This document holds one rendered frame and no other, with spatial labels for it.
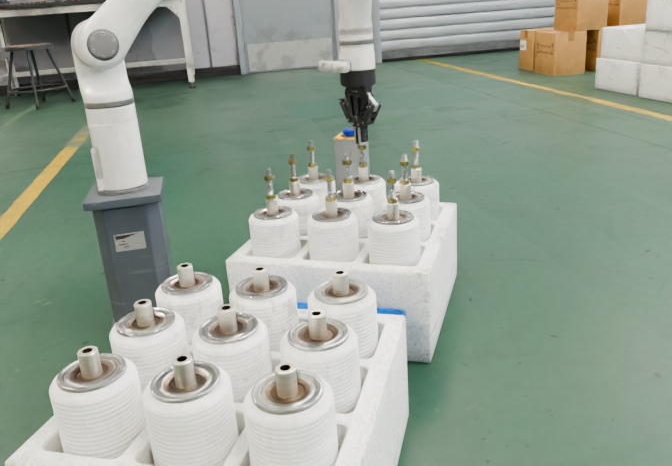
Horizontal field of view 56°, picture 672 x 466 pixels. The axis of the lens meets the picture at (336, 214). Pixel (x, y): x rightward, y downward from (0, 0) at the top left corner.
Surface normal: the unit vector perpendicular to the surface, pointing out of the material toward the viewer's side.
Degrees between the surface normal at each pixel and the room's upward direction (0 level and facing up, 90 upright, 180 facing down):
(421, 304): 90
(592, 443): 0
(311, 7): 90
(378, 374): 0
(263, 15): 90
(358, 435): 0
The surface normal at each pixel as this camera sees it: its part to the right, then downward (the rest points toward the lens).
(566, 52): 0.18, 0.31
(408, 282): -0.29, 0.33
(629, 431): -0.07, -0.94
